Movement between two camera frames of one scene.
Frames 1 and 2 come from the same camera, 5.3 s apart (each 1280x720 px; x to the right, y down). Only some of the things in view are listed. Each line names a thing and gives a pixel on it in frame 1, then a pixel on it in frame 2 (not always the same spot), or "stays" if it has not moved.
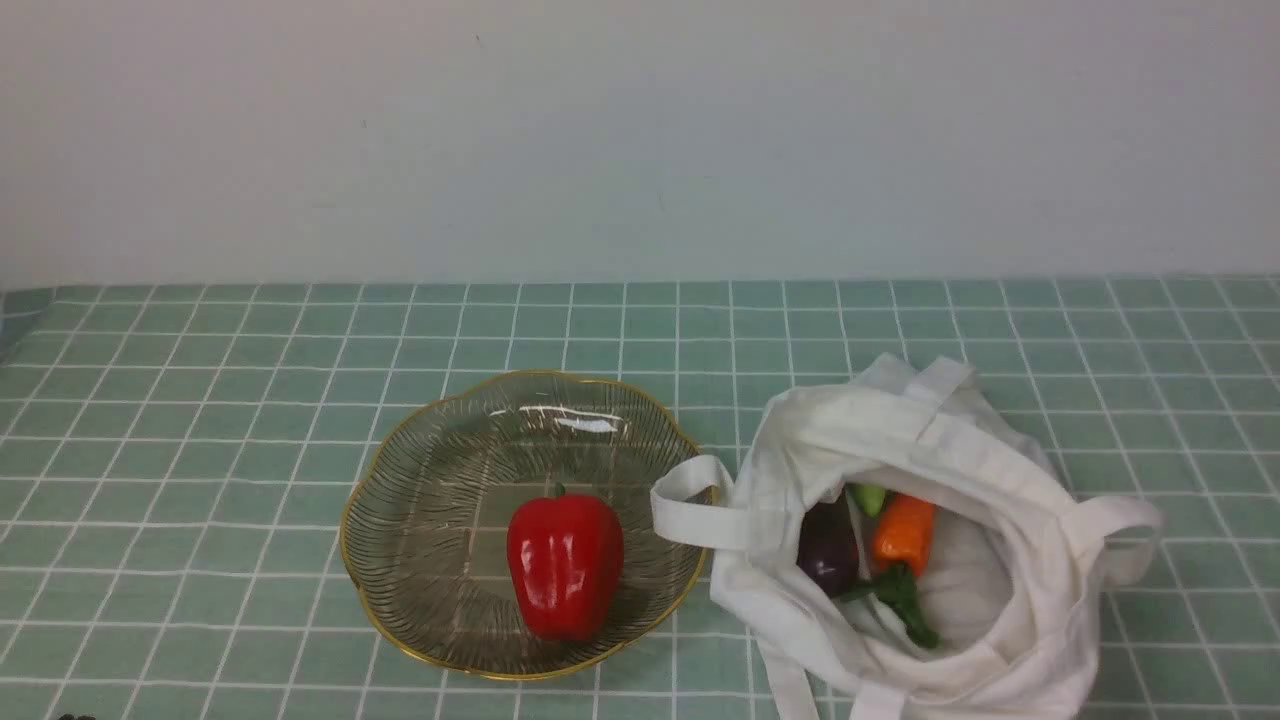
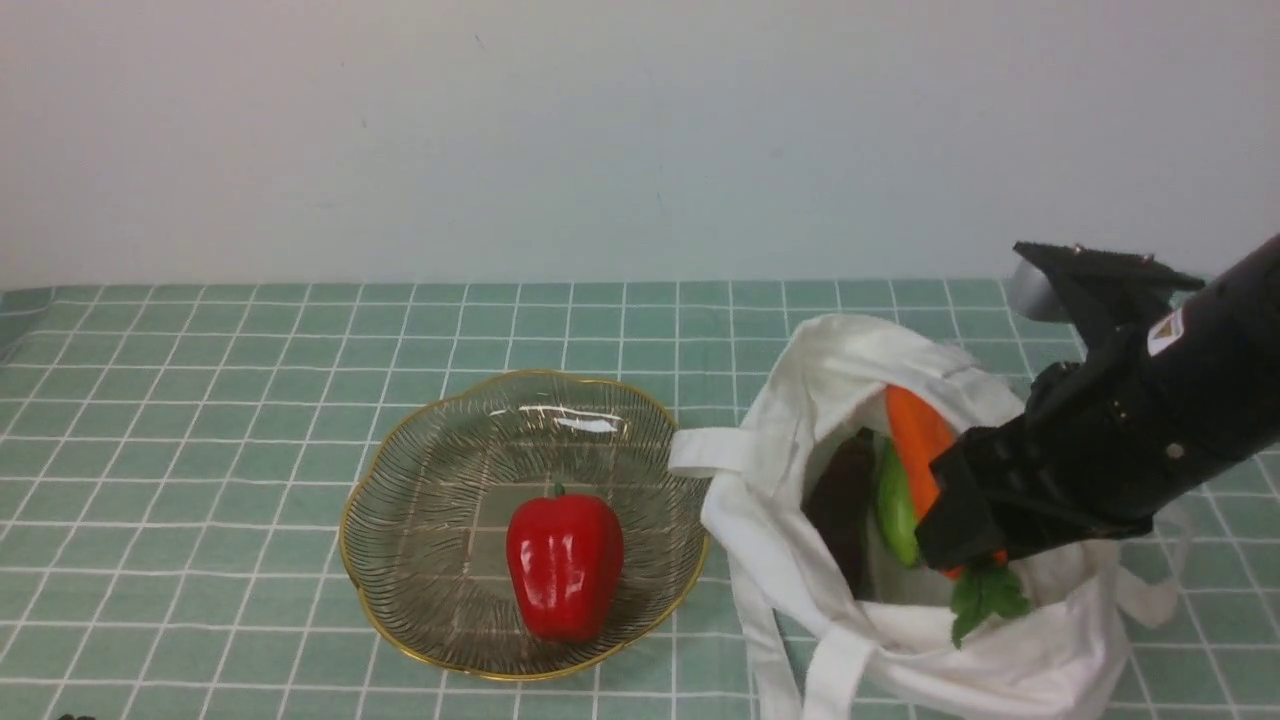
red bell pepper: x=566 y=553 stays
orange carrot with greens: x=902 y=539 to x=921 y=416
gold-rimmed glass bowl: x=426 y=508 stays
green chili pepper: x=869 y=497 to x=896 y=507
